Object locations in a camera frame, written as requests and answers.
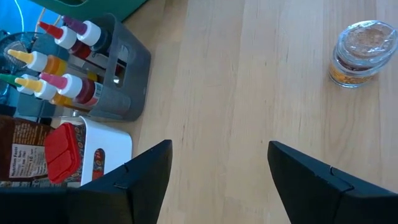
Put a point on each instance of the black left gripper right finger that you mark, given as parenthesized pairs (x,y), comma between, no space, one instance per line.
(326,202)

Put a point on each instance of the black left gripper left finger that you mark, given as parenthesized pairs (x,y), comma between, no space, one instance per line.
(93,205)

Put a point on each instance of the red lid spice container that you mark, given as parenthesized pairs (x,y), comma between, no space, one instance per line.
(62,152)

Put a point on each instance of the small brown packet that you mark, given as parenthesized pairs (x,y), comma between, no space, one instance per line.
(21,149)

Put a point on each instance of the pink food colouring bottle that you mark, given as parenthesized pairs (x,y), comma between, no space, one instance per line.
(74,87)

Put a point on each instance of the yellow food colouring bottle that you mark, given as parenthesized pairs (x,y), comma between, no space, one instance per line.
(43,88)

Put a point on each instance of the cork lid glass spice jar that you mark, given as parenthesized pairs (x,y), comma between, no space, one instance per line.
(362,53)

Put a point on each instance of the red food colouring bottle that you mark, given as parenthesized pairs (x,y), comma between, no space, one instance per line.
(66,37)

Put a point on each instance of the purple food colouring bottle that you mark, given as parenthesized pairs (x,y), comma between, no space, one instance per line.
(90,32)

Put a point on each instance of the white plastic bin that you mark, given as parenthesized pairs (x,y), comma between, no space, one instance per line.
(112,140)

